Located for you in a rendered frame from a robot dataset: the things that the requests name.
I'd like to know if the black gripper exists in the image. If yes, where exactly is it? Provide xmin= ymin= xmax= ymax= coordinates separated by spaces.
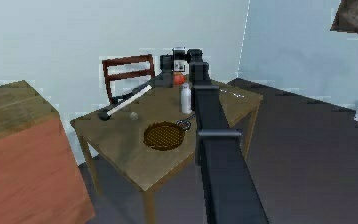
xmin=98 ymin=54 xmax=175 ymax=122

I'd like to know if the dark red wooden chair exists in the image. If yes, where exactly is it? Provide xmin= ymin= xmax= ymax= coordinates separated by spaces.
xmin=101 ymin=53 xmax=156 ymax=106

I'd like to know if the wooden table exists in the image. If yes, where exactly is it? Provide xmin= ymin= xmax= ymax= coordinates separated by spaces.
xmin=70 ymin=78 xmax=264 ymax=224

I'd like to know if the red tomato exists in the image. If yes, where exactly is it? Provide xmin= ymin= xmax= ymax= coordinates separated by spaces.
xmin=172 ymin=72 xmax=187 ymax=88

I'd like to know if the white bottle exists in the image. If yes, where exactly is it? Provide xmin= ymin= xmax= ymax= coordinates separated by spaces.
xmin=180 ymin=82 xmax=193 ymax=115

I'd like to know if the brown wooden cabinet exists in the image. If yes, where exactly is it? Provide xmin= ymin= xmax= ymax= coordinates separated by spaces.
xmin=0 ymin=79 xmax=97 ymax=224

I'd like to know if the framed brown picture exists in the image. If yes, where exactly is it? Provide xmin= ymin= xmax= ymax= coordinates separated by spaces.
xmin=330 ymin=0 xmax=358 ymax=35

